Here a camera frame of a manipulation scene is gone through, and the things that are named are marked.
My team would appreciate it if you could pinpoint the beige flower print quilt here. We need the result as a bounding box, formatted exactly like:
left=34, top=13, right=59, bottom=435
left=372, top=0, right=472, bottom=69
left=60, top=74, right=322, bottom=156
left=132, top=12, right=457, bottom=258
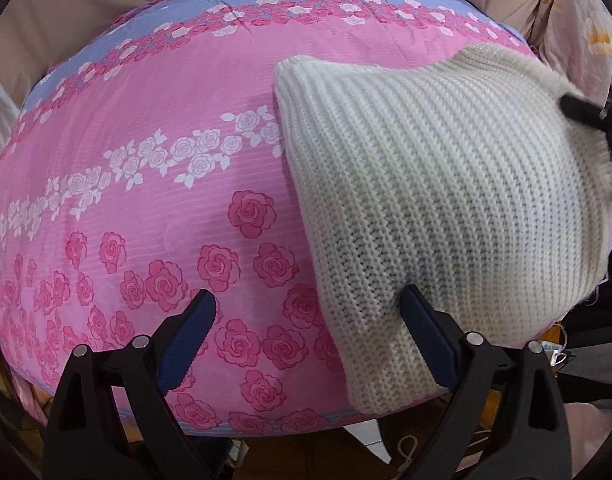
left=528, top=0, right=612, bottom=111

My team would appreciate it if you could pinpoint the pink floral blanket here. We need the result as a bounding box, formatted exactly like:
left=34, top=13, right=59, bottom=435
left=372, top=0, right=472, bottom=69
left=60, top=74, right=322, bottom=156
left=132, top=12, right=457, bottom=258
left=0, top=0, right=552, bottom=436

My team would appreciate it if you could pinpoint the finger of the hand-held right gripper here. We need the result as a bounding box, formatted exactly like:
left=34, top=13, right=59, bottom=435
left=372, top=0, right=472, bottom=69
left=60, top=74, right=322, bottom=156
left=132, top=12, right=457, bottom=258
left=558, top=91, right=612, bottom=137

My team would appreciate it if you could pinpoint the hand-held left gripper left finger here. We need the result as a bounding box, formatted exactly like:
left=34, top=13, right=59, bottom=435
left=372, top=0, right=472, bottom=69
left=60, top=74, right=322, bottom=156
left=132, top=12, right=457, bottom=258
left=43, top=289, right=217, bottom=480

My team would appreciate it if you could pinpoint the pink cloth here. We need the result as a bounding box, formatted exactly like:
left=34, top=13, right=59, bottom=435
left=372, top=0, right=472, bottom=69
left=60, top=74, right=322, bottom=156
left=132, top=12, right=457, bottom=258
left=566, top=402, right=612, bottom=480

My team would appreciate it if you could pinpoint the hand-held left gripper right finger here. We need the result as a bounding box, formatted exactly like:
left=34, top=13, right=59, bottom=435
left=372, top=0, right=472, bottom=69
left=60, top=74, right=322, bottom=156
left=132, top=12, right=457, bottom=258
left=399, top=284, right=573, bottom=480

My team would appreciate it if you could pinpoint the white red black knit sweater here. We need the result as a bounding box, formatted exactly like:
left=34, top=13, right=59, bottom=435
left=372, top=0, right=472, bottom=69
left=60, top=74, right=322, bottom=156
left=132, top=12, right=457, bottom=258
left=275, top=44, right=612, bottom=413

